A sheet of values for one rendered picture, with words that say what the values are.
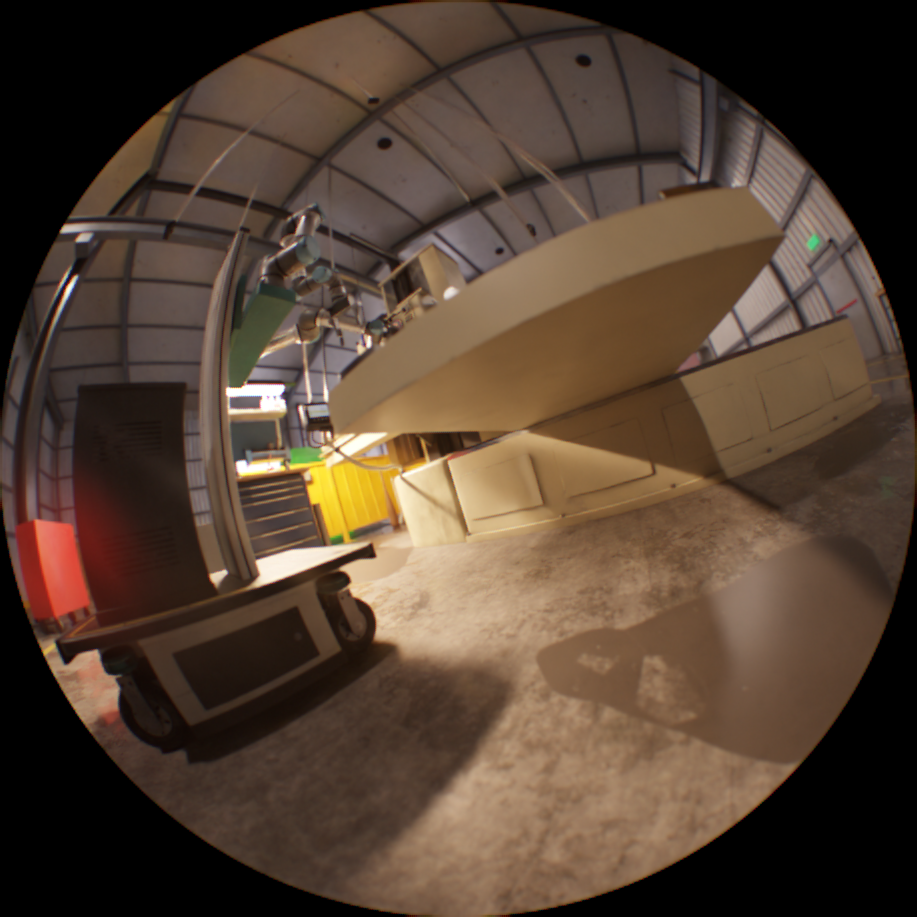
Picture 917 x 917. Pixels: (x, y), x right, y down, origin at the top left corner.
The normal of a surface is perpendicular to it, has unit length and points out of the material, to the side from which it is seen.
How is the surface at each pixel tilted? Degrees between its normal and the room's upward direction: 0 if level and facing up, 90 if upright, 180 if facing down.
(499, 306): 90
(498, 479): 90
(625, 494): 90
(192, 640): 90
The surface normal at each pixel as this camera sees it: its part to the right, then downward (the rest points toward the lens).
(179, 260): 0.44, 0.88
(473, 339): -0.53, 0.09
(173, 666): 0.81, -0.29
